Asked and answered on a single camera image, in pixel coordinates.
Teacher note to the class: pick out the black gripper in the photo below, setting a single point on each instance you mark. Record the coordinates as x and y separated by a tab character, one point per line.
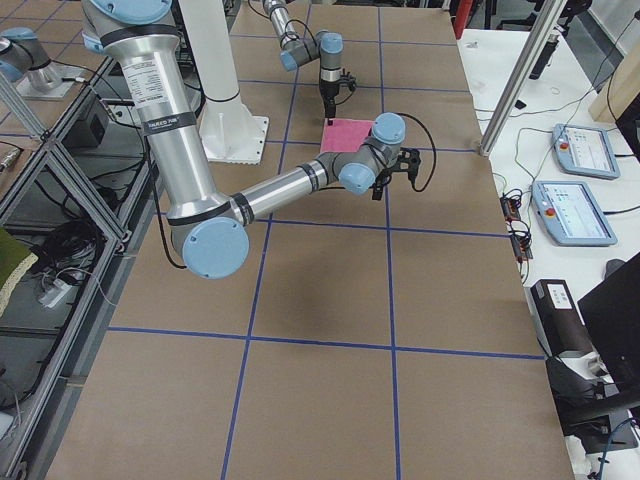
328	91
384	177

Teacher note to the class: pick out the pink towel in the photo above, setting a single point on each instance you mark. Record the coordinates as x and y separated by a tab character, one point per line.
344	135

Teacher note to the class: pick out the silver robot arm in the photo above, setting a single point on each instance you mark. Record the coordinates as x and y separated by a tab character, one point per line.
299	47
183	83

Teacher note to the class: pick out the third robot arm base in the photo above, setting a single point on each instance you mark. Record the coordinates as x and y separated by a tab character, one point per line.
26	63

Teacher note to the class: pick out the lower teach pendant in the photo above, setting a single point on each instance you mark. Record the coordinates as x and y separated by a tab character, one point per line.
570	214

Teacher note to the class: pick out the teach pendant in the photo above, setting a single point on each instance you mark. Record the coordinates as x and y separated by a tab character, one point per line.
570	214
584	151

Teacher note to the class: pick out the upper teach pendant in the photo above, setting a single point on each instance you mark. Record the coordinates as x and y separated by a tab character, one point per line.
584	151

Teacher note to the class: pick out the black box with label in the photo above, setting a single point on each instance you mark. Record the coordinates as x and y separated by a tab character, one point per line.
563	331

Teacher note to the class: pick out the black power adapter box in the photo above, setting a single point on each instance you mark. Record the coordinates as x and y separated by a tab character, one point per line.
90	129

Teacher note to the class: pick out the black monitor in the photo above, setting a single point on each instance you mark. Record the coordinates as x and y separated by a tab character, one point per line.
611	315

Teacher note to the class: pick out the white power strip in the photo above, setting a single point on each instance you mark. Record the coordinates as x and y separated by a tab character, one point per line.
54	293

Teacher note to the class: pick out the green cloth with fringe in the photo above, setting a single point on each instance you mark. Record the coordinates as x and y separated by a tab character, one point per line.
16	260

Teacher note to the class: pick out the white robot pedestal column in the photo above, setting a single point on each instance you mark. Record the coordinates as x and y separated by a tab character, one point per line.
228	130

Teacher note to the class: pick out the aluminium frame post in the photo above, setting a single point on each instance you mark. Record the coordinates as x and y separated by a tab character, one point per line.
530	53

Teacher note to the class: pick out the aluminium frame rack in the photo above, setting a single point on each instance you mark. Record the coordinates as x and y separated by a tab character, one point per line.
90	207

